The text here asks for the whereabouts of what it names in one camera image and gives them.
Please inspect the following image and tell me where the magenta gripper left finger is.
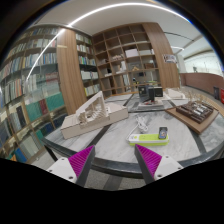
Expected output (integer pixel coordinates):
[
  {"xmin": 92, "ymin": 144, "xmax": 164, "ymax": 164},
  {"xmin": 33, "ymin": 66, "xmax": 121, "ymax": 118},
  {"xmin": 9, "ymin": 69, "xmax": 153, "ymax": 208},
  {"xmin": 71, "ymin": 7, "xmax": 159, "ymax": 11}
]
[{"xmin": 46, "ymin": 145, "xmax": 97, "ymax": 188}]

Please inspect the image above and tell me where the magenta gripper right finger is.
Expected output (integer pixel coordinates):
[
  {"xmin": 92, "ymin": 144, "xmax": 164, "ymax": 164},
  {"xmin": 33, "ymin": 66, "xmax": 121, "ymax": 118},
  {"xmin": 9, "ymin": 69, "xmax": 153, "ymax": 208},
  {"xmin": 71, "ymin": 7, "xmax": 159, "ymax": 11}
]
[{"xmin": 133, "ymin": 143, "xmax": 184, "ymax": 185}]

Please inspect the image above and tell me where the dark charger plug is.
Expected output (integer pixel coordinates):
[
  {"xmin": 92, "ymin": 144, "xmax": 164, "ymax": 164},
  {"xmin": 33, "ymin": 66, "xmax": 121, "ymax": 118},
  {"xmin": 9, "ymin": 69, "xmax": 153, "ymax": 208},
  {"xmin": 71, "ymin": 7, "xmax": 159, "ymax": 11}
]
[{"xmin": 158, "ymin": 127, "xmax": 168, "ymax": 139}]

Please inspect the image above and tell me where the green white power strip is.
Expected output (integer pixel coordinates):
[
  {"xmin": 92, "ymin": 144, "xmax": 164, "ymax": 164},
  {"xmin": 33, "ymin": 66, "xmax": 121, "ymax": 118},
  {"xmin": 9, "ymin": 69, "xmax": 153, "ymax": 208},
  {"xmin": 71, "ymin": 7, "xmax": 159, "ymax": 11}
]
[{"xmin": 128, "ymin": 134, "xmax": 169, "ymax": 146}]

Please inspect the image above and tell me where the white architectural building model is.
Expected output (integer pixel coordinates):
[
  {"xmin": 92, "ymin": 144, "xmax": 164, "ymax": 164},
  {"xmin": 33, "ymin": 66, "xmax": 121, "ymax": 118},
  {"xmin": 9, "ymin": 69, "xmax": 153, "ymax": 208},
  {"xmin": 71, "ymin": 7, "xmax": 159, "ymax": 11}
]
[{"xmin": 60, "ymin": 91, "xmax": 128, "ymax": 139}]

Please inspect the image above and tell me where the dark wooden architectural model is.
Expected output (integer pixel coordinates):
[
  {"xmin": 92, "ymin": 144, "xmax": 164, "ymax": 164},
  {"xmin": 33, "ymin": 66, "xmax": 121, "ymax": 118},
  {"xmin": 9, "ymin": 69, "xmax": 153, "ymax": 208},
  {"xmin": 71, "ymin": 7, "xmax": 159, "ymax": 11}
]
[{"xmin": 166, "ymin": 101, "xmax": 219, "ymax": 134}]

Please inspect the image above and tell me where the white model at back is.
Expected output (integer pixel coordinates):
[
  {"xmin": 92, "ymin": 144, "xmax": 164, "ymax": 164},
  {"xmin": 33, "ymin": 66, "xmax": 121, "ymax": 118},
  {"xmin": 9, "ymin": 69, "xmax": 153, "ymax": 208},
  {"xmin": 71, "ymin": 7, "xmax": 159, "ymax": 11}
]
[{"xmin": 163, "ymin": 88, "xmax": 185, "ymax": 100}]

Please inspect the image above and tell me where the glass-front bookcase with books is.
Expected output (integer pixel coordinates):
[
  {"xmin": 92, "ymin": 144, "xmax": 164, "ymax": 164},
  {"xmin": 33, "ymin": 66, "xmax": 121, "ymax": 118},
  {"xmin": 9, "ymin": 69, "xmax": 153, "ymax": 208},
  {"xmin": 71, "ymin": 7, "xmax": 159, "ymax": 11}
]
[{"xmin": 0, "ymin": 26, "xmax": 66, "ymax": 163}]

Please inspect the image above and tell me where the wooden open shelving unit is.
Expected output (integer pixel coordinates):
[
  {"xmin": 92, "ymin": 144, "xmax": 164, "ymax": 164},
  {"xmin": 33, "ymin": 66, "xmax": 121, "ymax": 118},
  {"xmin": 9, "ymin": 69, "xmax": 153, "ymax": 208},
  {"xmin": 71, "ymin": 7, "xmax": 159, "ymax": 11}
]
[{"xmin": 93, "ymin": 22, "xmax": 180, "ymax": 97}]

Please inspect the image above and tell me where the white power strip cable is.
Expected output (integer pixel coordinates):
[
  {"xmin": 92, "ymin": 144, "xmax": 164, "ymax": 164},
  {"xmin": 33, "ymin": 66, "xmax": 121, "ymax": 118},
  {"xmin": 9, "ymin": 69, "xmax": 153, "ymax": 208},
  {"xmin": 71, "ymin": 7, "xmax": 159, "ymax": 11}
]
[{"xmin": 125, "ymin": 113, "xmax": 150, "ymax": 141}]

